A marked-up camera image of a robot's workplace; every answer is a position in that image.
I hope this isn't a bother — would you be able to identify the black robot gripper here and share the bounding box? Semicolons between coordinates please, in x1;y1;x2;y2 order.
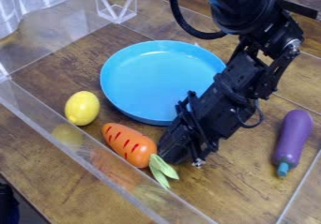
157;83;261;169

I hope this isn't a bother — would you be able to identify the clear acrylic enclosure wall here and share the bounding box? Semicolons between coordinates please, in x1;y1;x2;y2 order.
0;0;321;224

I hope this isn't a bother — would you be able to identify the black braided cable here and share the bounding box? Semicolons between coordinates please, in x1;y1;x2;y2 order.
169;0;232;40

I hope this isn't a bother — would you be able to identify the blue round plate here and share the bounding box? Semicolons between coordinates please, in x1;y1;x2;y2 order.
101;40;227;126

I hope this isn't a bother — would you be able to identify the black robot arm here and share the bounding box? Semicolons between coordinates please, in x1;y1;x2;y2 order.
158;0;304;166

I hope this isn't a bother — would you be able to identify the clear acrylic corner bracket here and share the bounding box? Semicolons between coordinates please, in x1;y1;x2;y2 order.
96;0;137;24

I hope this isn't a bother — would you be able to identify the purple toy eggplant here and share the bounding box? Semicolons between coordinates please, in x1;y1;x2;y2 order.
272;110;314;177

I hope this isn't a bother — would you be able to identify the orange toy carrot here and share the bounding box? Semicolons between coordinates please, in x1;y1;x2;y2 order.
102;123;180;189

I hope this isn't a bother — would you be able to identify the yellow toy lemon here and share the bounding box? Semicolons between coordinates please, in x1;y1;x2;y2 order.
65;91;101;126

